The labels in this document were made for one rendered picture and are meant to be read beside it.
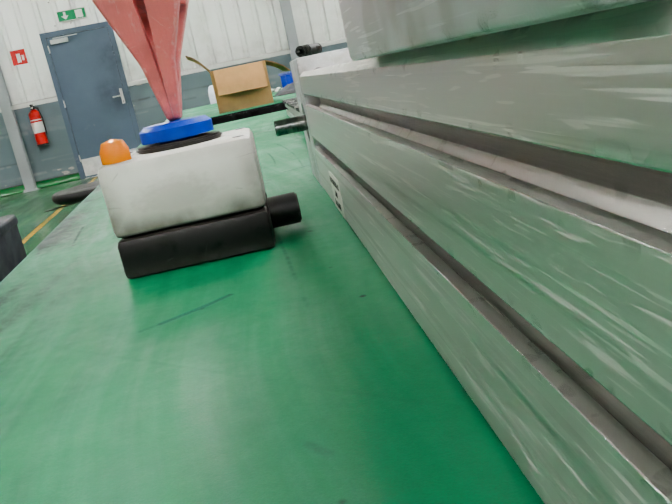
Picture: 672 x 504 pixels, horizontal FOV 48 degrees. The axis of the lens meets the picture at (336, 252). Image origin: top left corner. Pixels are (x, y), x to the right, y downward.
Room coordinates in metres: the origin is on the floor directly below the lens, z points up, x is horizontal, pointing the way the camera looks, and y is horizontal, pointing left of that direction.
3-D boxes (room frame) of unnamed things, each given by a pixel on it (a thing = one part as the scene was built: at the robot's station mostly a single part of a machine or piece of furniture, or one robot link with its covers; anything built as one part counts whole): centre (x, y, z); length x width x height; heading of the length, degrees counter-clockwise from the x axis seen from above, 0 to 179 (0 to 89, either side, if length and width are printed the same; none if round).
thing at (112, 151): (0.39, 0.10, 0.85); 0.01 x 0.01 x 0.01
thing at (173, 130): (0.42, 0.07, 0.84); 0.04 x 0.04 x 0.02
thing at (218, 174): (0.42, 0.06, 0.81); 0.10 x 0.08 x 0.06; 94
